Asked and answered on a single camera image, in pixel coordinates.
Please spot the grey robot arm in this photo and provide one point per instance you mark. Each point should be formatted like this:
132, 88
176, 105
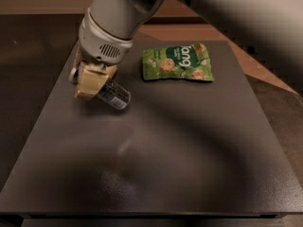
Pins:
269, 30

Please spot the green snack bag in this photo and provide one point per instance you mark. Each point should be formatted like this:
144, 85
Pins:
190, 62

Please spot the redbull can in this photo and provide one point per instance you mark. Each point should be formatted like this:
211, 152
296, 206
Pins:
114, 95

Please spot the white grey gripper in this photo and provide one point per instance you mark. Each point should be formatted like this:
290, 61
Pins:
100, 46

